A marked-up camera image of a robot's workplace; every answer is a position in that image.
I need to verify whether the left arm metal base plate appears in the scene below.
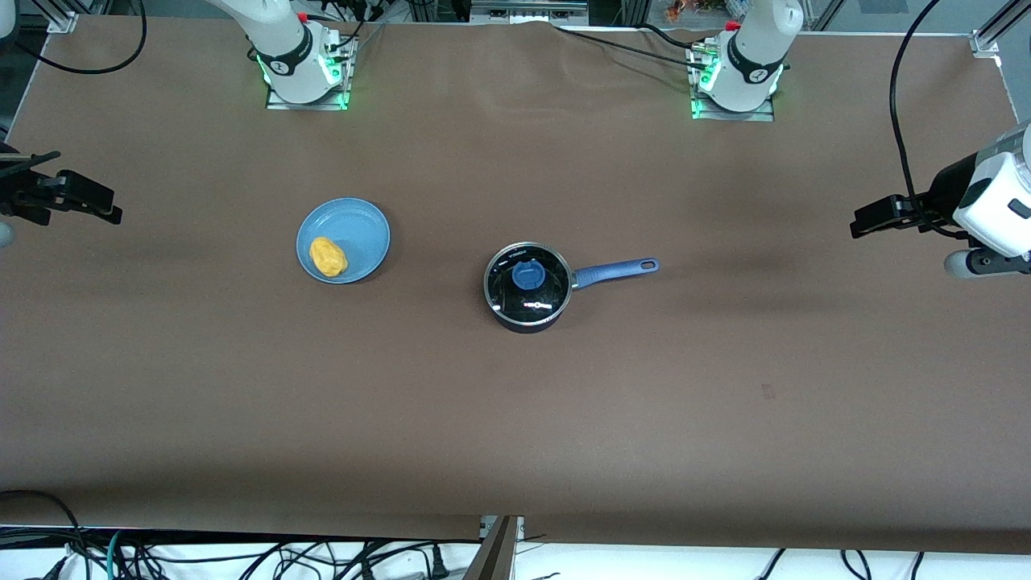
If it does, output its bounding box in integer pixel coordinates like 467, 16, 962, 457
690, 44, 776, 122

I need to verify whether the aluminium frame profile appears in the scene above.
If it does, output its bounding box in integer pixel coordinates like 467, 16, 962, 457
44, 0, 80, 35
969, 0, 1031, 56

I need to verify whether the blue round plate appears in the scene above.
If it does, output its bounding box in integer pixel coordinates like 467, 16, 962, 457
296, 197, 391, 284

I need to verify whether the dark pot with blue handle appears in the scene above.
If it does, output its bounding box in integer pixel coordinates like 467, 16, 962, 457
483, 242, 661, 334

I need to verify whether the grey box device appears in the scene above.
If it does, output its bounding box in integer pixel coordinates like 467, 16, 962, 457
469, 0, 590, 26

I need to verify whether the black cable with plug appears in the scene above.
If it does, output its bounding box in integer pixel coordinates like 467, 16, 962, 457
354, 541, 453, 579

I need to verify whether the brown table cover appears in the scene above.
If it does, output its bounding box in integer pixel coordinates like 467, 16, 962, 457
0, 16, 1031, 557

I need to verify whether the glass lid with blue knob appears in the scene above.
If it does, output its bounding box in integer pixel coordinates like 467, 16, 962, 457
484, 242, 573, 316

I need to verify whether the yellow potato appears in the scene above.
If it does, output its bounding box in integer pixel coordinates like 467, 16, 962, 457
310, 236, 348, 279

